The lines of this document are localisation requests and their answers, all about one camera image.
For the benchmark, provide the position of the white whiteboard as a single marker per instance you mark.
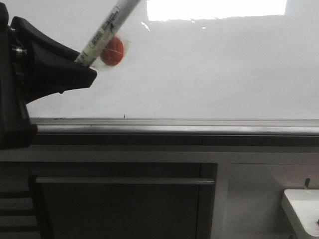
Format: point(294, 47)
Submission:
point(224, 65)

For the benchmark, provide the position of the white plastic tray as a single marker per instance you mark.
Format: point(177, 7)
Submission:
point(302, 209)

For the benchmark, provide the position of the grey horizontal bar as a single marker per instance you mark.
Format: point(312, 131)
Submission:
point(124, 180)

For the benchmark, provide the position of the red round magnet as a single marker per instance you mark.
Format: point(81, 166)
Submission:
point(113, 53)

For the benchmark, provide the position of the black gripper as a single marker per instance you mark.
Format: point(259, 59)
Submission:
point(48, 67)

